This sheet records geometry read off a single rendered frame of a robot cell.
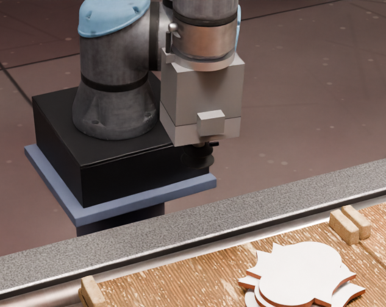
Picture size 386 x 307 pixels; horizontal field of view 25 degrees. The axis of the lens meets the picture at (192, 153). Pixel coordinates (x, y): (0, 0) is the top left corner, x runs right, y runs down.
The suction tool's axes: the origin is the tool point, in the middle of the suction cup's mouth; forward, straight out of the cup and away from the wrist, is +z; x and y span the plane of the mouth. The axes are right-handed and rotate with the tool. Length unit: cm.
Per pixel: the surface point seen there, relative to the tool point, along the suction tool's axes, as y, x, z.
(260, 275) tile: 7.0, -7.4, 15.4
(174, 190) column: 7.1, 29.8, 28.3
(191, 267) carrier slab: 0.2, 0.9, 19.5
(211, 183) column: 14.3, 30.7, 28.9
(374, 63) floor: 166, 220, 128
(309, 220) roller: 22.1, 7.9, 21.3
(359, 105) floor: 140, 186, 126
